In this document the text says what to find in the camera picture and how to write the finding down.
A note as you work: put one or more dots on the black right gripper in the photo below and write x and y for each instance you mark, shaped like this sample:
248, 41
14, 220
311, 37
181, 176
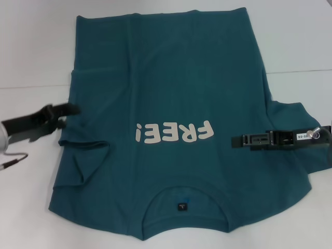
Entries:
285, 138

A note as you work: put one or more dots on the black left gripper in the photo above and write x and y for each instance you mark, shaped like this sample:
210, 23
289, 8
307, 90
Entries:
26, 124

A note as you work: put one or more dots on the teal blue printed T-shirt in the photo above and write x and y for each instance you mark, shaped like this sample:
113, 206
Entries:
168, 77

